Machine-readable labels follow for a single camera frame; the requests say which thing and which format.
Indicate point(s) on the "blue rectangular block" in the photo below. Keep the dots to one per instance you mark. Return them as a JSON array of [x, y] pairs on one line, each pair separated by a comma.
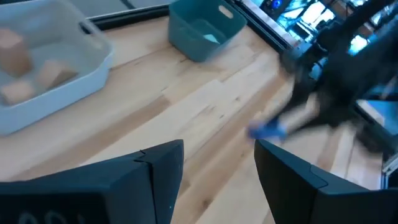
[[267, 132]]

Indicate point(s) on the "white plastic bin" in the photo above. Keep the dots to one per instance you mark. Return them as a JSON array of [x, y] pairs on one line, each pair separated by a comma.
[[62, 101]]

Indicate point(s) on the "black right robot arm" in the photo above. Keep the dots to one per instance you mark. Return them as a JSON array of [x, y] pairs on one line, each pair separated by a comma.
[[367, 25]]

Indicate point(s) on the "teal plastic bin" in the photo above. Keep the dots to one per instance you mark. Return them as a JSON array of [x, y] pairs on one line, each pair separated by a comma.
[[186, 43]]

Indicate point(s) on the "tan wooden block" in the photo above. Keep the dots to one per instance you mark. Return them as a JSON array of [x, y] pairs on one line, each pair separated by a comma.
[[54, 73], [17, 91], [14, 51]]

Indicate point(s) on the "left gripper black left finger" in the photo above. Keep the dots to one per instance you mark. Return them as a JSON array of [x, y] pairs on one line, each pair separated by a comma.
[[93, 193]]

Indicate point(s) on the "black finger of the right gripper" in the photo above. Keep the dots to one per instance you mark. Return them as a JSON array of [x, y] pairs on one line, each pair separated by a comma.
[[300, 93], [314, 124]]

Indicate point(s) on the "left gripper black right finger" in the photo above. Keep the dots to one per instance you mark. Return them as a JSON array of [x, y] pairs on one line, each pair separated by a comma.
[[311, 199]]

